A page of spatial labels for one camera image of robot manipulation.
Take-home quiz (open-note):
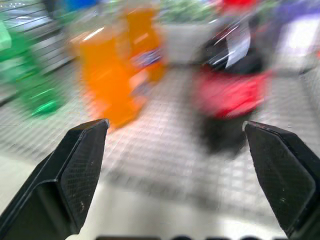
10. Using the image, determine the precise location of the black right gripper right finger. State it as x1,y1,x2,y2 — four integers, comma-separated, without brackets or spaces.
242,120,320,240

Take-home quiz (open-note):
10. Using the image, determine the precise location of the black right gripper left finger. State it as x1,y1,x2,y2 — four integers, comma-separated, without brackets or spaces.
0,118,110,240

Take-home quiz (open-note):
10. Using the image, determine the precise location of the dark cola bottle red label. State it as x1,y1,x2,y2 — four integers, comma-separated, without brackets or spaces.
192,67,273,153

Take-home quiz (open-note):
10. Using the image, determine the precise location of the orange soda bottle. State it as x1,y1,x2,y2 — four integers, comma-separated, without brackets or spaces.
72,27,145,128
119,7,167,83

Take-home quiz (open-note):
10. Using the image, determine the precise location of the green soda bottle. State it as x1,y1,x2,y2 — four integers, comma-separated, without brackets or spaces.
0,14,63,118

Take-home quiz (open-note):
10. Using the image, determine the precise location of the dark cola bottle white label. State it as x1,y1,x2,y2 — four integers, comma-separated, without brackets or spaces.
202,14,266,76

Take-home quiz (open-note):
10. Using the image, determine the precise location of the purple labelled bottle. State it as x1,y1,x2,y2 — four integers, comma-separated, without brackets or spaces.
272,0,320,73

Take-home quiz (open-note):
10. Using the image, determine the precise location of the white wire grid rack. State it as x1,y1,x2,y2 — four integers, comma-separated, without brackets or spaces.
0,4,320,221

